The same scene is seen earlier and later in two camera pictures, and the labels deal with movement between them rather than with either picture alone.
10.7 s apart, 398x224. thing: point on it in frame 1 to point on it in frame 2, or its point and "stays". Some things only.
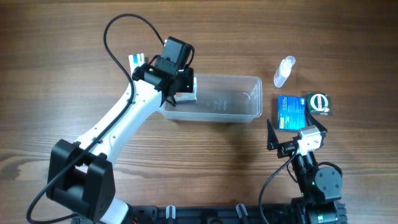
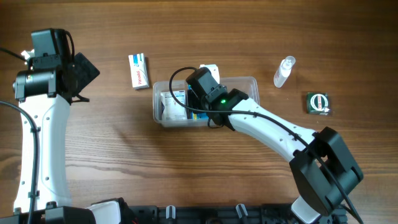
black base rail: x=214 y=214 stays
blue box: x=291 y=112 to x=198 y=115
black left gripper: x=188 y=82 to x=84 y=69
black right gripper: x=285 y=148 to x=194 y=101
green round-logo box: x=318 y=103 stays
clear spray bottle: x=283 y=70 stays
